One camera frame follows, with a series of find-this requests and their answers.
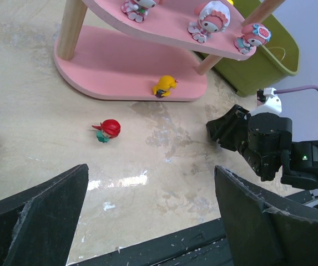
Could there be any pink toy with green centre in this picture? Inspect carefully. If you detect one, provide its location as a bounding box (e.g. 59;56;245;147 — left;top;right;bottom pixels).
120;0;164;23

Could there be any red haired mermaid toy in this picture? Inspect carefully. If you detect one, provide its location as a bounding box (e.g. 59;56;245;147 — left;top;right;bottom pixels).
92;119;121;143

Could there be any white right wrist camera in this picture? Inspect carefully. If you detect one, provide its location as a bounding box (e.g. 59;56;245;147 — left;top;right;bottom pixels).
249;88;282;116

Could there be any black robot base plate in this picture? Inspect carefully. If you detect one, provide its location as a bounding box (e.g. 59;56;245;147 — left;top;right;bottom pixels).
67;190;318;266

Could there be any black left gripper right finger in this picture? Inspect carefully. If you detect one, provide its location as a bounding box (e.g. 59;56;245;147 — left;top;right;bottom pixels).
214;166;318;265

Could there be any pink toy with white frill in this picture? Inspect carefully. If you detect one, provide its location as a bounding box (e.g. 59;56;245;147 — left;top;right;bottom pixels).
188;1;230;43

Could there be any olive green plastic bin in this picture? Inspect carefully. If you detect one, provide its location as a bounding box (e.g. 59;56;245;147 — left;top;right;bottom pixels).
200;1;300;97

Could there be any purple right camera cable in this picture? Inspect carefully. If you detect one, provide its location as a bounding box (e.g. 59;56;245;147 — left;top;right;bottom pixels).
275;85;318;125

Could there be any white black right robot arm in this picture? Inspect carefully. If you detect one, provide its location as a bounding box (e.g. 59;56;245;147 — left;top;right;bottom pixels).
206;105;318;190

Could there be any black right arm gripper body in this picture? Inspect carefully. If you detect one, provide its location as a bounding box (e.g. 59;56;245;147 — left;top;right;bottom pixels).
238;112;292;182

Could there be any pink toy with blue bow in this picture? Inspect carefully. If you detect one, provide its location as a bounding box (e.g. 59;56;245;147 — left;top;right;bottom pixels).
234;23;272;55

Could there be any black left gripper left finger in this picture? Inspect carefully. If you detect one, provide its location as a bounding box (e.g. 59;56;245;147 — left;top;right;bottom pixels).
0;164;89;265

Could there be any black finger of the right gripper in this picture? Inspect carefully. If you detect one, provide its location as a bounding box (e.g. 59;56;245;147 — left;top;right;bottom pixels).
206;104;249;151

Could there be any pink three-tier wooden shelf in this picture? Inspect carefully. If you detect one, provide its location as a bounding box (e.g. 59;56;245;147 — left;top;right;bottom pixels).
54;1;281;101

